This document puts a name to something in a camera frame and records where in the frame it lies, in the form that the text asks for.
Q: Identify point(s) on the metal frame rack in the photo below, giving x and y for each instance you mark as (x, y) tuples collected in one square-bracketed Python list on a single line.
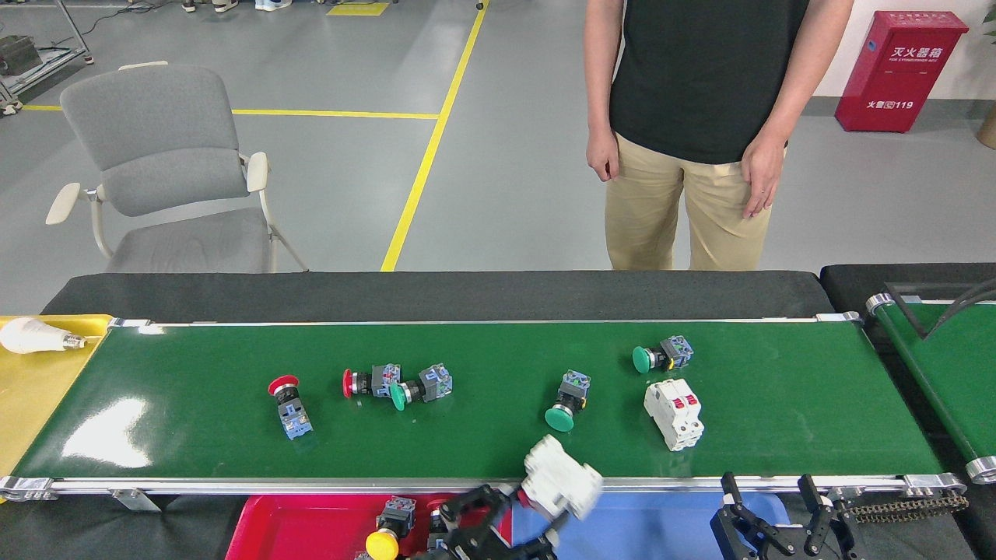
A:
[(66, 39)]

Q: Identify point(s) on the background person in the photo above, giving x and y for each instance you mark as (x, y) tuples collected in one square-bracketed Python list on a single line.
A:
[(206, 4), (272, 4)]

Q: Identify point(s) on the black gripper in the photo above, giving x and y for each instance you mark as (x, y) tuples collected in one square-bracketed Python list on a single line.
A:
[(463, 551), (787, 551)]

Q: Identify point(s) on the green push button switch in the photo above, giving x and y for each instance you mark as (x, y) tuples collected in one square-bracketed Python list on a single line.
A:
[(642, 359), (432, 383), (559, 418)]

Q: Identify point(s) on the blue plastic tray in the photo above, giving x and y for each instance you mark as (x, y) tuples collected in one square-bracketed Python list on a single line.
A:
[(661, 533)]

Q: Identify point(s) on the black equipment box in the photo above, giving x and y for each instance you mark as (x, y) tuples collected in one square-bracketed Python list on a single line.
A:
[(19, 54)]

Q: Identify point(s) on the person's right hand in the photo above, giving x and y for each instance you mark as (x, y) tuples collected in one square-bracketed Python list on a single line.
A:
[(603, 155)]

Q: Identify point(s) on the long green conveyor belt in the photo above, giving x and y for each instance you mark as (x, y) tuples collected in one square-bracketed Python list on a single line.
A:
[(467, 451)]

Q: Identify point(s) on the red plastic tray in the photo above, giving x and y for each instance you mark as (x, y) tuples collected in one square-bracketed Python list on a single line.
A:
[(296, 533)]

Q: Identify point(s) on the white circuit breaker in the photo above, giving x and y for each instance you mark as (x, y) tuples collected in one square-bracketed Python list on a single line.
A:
[(560, 478), (673, 412)]

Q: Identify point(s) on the yellow push button switch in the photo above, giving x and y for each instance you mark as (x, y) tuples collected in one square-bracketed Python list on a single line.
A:
[(383, 544)]

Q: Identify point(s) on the red fire extinguisher cabinet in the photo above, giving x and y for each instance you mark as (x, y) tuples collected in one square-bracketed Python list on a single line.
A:
[(899, 70)]

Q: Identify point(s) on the potted green plant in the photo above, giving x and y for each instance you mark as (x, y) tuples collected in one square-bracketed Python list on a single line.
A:
[(990, 124)]

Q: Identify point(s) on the black triangular guide frame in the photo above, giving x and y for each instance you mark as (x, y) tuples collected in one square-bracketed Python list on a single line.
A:
[(891, 286)]

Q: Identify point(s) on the short green conveyor belt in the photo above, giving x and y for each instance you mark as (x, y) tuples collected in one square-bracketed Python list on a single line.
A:
[(949, 373)]

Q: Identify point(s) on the person's left hand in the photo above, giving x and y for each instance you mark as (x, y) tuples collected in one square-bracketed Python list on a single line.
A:
[(762, 175)]

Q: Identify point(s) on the yellow plastic tray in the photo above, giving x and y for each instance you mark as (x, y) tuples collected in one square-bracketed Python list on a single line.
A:
[(39, 397)]

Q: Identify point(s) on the grey office chair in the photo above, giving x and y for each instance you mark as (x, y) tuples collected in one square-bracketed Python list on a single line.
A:
[(156, 117)]

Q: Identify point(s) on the white light bulb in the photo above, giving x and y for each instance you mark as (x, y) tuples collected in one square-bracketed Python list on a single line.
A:
[(31, 334)]

